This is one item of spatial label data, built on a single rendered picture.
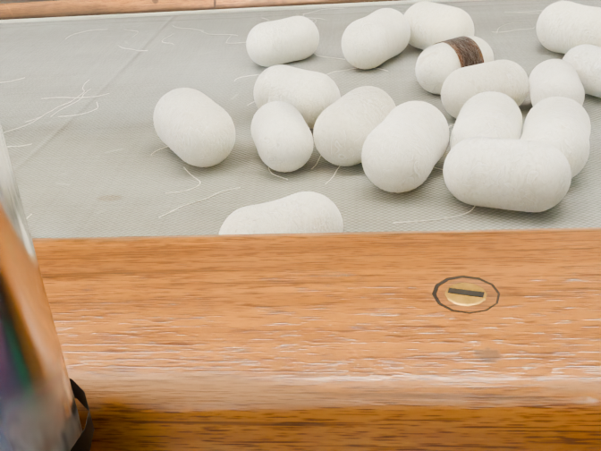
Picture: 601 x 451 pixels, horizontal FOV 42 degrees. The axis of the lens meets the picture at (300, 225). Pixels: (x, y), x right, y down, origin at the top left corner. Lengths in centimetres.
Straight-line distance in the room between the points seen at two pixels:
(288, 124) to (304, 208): 6
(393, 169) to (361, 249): 7
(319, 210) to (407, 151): 4
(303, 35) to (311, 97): 8
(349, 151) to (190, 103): 5
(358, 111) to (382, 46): 9
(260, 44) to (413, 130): 14
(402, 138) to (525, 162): 3
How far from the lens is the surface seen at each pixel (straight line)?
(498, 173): 22
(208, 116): 25
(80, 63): 40
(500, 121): 24
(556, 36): 36
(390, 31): 34
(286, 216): 19
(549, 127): 24
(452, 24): 35
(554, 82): 28
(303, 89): 28
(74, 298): 16
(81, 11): 49
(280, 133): 24
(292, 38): 35
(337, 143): 24
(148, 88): 35
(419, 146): 23
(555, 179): 22
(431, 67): 31
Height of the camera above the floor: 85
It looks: 29 degrees down
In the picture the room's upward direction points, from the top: 4 degrees counter-clockwise
